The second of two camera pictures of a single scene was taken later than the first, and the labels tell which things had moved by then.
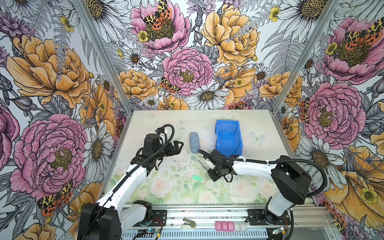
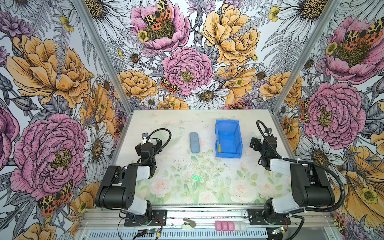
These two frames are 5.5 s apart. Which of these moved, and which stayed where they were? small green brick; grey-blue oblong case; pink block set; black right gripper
Moved: black right gripper
Stayed: pink block set; grey-blue oblong case; small green brick
